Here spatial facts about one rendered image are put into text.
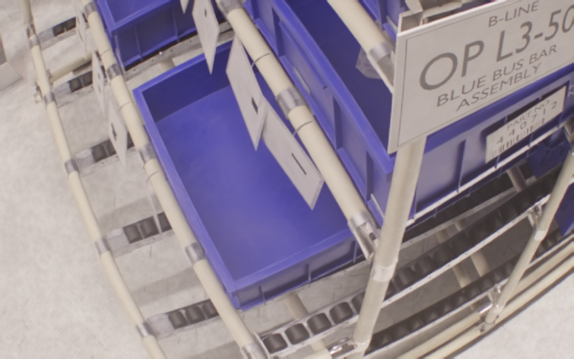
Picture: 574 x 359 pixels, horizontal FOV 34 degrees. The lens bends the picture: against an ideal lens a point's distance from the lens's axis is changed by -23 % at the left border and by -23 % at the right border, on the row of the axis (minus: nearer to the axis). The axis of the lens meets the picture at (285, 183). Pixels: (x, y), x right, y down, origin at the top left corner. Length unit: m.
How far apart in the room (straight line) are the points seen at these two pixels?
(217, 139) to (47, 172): 0.95
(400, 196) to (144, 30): 0.77
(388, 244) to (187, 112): 0.62
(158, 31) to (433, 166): 0.72
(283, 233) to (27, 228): 1.04
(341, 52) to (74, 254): 1.23
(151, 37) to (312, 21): 0.44
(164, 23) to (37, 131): 0.95
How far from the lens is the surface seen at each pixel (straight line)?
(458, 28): 0.90
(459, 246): 1.74
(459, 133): 1.23
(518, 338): 2.51
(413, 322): 2.07
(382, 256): 1.34
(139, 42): 1.87
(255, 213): 1.75
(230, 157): 1.79
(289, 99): 1.47
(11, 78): 2.82
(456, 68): 0.97
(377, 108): 1.45
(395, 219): 1.24
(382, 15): 1.03
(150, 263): 2.52
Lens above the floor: 2.33
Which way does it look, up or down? 64 degrees down
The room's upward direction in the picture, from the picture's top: 1 degrees clockwise
